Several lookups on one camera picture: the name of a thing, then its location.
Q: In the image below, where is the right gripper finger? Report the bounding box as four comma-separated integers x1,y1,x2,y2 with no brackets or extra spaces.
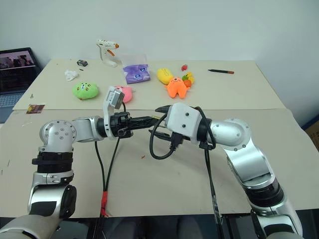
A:
155,105,172,117
148,128,173,141

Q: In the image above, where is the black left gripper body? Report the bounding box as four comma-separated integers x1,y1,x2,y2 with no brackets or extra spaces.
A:
110,112,135,139

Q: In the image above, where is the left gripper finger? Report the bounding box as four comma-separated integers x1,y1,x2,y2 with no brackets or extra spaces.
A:
129,115,157,124
130,120,160,131

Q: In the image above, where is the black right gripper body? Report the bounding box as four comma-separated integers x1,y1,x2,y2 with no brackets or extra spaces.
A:
170,132,187,151

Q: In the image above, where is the orange one-eyed plush toy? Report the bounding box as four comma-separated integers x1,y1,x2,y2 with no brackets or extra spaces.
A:
164,76,190,100

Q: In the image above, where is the pink plush toy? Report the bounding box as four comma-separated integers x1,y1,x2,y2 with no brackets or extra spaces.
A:
114,85,136,104

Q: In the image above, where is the yellow plush toy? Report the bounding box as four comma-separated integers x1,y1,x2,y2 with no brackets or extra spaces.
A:
157,67,174,86

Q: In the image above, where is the small fruit toy bundle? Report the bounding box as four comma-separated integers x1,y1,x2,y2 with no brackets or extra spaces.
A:
181,71,195,88

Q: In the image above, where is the purple plush in plastic bag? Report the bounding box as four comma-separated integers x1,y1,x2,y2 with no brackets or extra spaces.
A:
121,53,152,85

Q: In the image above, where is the green plush toy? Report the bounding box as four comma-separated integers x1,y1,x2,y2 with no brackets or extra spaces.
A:
72,81,100,101

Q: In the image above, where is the crumpled white tissue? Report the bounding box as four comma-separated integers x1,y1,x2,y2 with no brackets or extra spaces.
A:
64,69,79,82

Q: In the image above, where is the black pen with red cap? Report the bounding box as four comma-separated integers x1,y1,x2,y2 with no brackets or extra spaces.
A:
207,69,235,75

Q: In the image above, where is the white glue gun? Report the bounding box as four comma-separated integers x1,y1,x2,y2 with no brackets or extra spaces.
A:
96,38,120,68

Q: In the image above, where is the small printed card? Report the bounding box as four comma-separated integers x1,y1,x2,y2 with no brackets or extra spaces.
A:
25,104,46,115

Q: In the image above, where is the open laptop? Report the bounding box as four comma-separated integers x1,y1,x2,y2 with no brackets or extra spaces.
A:
0,47,42,109

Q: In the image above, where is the cardboard box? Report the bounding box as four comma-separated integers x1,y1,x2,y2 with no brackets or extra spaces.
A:
305,121,319,150

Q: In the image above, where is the black right wrist loop cable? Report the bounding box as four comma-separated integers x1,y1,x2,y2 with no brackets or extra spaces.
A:
149,117,178,160

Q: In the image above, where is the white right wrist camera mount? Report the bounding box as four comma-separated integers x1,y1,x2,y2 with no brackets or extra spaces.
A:
165,102,204,140

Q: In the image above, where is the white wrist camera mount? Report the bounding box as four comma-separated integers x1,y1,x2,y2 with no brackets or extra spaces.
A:
165,102,204,140
102,86,126,139

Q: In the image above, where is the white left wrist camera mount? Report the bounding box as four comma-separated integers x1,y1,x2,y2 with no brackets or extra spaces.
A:
102,86,126,139

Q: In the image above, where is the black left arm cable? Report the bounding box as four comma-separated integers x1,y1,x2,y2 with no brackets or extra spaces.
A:
94,140,105,194
104,100,127,194

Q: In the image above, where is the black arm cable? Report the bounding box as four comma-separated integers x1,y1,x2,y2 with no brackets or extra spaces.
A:
104,100,127,194
94,140,105,194
194,106,225,239

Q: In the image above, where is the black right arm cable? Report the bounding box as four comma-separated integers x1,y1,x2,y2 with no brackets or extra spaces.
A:
194,106,225,239

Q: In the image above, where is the red cable tape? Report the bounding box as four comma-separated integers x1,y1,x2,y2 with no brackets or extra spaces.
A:
100,191,111,218

